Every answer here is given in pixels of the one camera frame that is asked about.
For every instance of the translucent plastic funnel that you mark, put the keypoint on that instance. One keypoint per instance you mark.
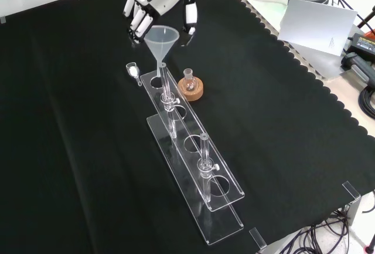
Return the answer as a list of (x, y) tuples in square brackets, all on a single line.
[(161, 42)]

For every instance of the clear acrylic funnel stand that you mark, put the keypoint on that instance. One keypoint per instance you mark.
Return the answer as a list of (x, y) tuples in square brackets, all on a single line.
[(216, 224)]

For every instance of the small glass round-bottom flask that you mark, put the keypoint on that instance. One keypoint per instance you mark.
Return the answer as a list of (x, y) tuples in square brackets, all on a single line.
[(190, 85)]

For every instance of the black cloth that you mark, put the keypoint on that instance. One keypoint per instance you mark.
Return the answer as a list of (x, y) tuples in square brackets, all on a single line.
[(88, 148)]

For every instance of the grey metal base plate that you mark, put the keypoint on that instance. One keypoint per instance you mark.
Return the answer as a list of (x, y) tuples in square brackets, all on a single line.
[(263, 1)]

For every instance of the glass weighing funnel with powder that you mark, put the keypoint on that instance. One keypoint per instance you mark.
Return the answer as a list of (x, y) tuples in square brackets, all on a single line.
[(132, 70)]

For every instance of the pale board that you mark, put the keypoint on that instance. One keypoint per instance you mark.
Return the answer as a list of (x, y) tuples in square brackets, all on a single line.
[(316, 28)]

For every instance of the black power adapter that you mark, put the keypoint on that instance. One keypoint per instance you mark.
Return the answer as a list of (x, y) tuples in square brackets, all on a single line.
[(363, 44)]

